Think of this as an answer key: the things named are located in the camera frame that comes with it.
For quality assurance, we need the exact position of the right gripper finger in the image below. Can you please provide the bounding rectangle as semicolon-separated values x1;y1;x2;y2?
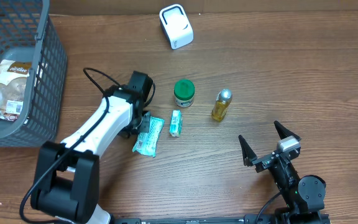
238;135;257;166
273;121;301;141

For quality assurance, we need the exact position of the mint green wipes pack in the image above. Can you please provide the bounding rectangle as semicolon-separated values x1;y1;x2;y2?
132;116;165;157

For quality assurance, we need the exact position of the Kleenex pocket tissue pack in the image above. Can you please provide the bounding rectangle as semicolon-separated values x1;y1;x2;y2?
169;110;183;138

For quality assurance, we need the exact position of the green lid seasoning jar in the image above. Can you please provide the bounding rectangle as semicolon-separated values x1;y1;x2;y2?
174;79;195;108

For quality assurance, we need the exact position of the yellow dish soap bottle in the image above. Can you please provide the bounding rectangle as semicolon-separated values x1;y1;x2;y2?
211;88;232;121

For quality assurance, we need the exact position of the brown white snack bag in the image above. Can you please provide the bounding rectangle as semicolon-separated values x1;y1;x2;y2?
0;59;32;121

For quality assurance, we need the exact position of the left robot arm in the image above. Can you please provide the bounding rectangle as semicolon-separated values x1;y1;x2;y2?
19;71;155;223

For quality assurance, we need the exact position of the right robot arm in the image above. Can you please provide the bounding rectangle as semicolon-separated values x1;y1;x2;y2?
238;121;331;223

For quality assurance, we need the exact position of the white barcode scanner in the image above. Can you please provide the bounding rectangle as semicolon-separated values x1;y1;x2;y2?
159;4;194;50

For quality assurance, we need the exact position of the grey plastic shopping basket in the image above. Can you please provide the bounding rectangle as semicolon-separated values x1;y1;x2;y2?
0;1;67;147

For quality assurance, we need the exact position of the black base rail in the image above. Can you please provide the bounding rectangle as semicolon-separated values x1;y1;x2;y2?
110;213;331;224

